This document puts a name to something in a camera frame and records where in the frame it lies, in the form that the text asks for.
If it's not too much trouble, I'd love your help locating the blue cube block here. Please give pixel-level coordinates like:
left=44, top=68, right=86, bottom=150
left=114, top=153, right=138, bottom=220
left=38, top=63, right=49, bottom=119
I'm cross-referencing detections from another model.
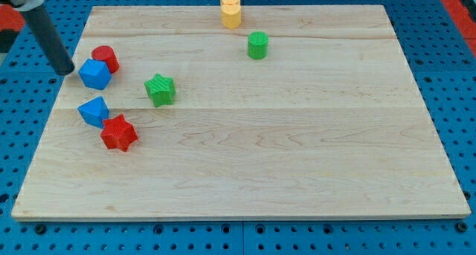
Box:
left=78, top=59, right=112, bottom=90

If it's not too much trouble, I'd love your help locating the red star block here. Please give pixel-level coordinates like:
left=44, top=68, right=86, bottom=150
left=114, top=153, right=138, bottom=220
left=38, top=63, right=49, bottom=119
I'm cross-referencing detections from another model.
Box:
left=100, top=114, right=138, bottom=152

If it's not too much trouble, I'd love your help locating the light wooden board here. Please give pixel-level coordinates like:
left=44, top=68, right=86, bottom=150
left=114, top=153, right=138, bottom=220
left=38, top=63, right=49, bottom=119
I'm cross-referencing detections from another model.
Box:
left=11, top=4, right=471, bottom=222

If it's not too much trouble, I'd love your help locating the blue triangular block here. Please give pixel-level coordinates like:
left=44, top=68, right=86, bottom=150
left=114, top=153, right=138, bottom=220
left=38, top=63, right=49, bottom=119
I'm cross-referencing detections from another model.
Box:
left=77, top=97, right=109, bottom=129

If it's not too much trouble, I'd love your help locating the green cylinder block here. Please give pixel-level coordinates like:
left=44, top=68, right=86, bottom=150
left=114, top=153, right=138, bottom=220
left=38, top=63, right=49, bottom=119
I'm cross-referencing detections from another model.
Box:
left=248, top=31, right=268, bottom=59

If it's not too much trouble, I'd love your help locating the green star block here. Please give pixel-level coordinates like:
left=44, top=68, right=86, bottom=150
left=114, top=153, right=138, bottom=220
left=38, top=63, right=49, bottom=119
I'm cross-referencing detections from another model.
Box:
left=144, top=74, right=176, bottom=108

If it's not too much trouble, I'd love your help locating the yellow hexagon block front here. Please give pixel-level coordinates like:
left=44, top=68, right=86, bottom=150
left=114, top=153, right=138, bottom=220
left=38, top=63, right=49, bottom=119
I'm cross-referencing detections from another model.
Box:
left=220, top=4, right=242, bottom=29

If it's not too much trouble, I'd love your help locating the red cylinder block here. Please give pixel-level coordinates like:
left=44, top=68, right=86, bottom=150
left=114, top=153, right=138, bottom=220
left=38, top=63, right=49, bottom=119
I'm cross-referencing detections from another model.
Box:
left=91, top=45, right=120, bottom=74

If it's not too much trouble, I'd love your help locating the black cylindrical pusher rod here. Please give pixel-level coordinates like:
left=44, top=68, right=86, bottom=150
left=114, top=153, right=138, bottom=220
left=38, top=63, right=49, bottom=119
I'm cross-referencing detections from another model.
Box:
left=21, top=4, right=74, bottom=76

